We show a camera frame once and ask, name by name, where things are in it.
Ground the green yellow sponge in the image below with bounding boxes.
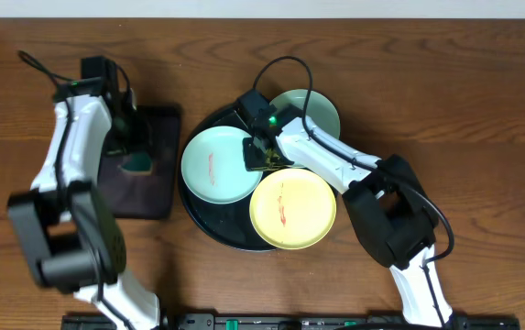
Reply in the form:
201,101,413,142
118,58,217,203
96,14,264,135
119,152,153,176

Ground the light blue plate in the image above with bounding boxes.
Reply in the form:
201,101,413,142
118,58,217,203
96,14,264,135
180,126,263,204

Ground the yellow plate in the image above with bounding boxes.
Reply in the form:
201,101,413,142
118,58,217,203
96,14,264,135
249,169,336,250

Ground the pale green plate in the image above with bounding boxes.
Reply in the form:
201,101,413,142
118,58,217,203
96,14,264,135
269,89,341,139

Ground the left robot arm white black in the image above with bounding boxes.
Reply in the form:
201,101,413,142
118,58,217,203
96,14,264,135
7,78,161,329

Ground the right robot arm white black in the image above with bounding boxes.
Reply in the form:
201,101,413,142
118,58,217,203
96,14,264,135
243,108,453,329

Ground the black rectangular sponge tray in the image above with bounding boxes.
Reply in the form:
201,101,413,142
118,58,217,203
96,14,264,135
98,103,181,220

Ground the round black serving tray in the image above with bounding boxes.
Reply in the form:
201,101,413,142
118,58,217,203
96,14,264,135
178,104,277,252

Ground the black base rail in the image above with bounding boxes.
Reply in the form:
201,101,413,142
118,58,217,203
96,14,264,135
60,313,521,330

